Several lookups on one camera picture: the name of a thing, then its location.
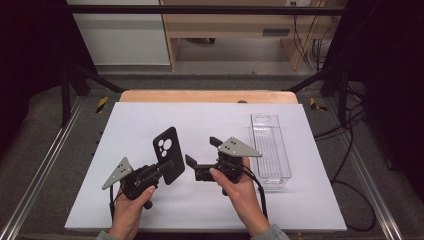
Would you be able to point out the person's right hand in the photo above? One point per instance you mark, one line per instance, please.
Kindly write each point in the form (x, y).
(243, 196)

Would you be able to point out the grey chair base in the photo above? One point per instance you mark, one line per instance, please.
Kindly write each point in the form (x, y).
(212, 40)

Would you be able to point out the black diagonal frame strut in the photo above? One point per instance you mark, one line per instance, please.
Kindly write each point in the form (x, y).
(96, 80)
(313, 78)

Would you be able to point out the clear plastic container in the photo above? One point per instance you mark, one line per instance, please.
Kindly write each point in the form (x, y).
(271, 166)

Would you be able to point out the grey desk slot plate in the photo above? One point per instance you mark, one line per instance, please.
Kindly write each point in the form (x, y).
(276, 32)

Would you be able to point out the wooden desk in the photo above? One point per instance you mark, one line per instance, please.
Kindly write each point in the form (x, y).
(226, 25)

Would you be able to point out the white power socket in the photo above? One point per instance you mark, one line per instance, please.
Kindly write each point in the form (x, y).
(298, 2)

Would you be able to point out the aluminium floor rail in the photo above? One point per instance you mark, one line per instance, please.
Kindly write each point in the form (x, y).
(373, 186)
(36, 176)

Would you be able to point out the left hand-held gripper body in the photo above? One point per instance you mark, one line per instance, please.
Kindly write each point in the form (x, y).
(140, 180)

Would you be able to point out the black phone case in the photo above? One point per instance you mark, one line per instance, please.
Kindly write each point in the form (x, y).
(176, 160)

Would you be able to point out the black curtain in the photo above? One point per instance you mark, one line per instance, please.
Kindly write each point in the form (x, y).
(30, 50)
(383, 50)

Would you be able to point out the white cabinet panel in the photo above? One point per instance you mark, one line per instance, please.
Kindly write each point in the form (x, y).
(123, 36)

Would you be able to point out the person's left hand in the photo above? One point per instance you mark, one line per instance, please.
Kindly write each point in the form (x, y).
(128, 210)

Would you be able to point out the yellow black tape piece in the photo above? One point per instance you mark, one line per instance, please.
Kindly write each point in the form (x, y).
(315, 104)
(102, 104)

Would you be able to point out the white table mat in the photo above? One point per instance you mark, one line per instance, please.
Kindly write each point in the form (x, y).
(216, 206)

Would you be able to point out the black horizontal frame bar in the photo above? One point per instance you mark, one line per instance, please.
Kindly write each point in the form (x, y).
(200, 10)

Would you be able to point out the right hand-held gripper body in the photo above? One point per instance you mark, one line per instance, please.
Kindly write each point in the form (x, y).
(233, 150)

